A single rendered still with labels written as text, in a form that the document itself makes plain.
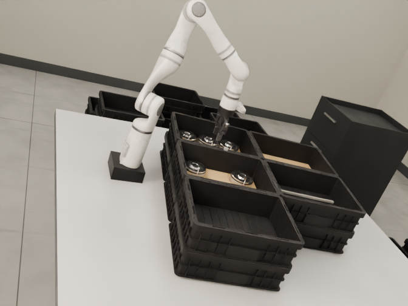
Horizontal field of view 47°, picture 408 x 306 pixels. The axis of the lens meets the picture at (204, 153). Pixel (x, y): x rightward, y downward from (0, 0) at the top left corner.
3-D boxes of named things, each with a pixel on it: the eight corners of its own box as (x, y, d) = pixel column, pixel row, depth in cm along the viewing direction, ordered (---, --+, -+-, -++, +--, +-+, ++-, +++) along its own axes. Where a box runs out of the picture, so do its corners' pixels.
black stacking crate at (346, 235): (260, 241, 195) (271, 218, 190) (244, 200, 221) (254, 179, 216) (343, 256, 205) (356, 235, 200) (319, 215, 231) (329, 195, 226)
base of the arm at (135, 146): (119, 165, 200) (132, 130, 193) (119, 155, 208) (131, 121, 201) (140, 170, 203) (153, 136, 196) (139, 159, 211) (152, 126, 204)
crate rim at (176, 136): (175, 143, 201) (176, 138, 200) (170, 115, 227) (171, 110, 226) (260, 163, 212) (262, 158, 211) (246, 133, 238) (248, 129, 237)
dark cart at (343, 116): (298, 224, 363) (350, 120, 326) (275, 190, 400) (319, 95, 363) (361, 231, 386) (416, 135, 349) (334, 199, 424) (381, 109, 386)
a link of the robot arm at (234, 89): (223, 90, 211) (224, 96, 203) (235, 57, 205) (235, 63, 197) (238, 94, 212) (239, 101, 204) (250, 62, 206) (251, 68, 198)
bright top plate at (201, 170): (185, 171, 193) (186, 170, 193) (180, 158, 202) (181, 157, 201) (207, 175, 197) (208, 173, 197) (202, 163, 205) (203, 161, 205)
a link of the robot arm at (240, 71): (239, 85, 199) (220, 60, 195) (238, 79, 207) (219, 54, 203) (252, 76, 197) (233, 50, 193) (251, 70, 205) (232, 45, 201)
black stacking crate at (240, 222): (183, 253, 153) (193, 225, 149) (175, 201, 179) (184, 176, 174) (291, 271, 164) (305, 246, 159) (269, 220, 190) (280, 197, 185)
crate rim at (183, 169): (182, 180, 175) (184, 175, 174) (175, 143, 201) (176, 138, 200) (278, 200, 186) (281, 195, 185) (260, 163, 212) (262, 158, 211)
